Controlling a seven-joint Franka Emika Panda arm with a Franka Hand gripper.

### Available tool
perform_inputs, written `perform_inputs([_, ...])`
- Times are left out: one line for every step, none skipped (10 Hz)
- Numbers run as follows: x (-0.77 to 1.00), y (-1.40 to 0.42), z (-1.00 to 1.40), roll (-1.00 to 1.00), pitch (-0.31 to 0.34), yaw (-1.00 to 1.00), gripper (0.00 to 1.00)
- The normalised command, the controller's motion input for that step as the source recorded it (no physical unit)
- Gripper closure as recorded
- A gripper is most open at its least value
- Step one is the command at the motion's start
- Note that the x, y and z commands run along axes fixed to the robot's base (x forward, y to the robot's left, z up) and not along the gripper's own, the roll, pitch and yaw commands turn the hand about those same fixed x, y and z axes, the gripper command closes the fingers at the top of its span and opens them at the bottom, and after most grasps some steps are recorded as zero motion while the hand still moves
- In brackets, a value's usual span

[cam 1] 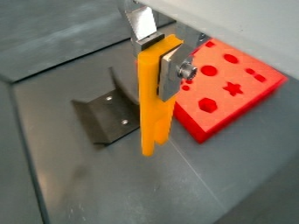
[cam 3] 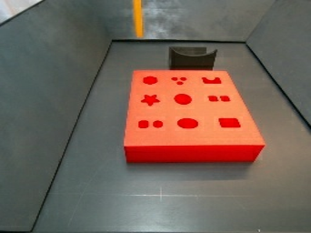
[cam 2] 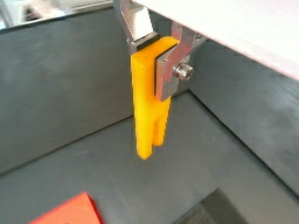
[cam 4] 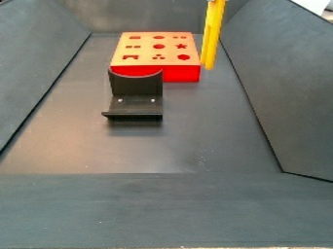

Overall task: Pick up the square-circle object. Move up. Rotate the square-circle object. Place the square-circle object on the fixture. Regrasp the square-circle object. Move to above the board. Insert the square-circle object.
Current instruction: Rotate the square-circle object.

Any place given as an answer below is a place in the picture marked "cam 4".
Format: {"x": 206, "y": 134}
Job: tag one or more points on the red foam shape board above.
{"x": 147, "y": 52}

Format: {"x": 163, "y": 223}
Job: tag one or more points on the yellow square-circle peg object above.
{"x": 215, "y": 8}

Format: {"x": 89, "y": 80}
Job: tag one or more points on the black curved fixture block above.
{"x": 136, "y": 96}

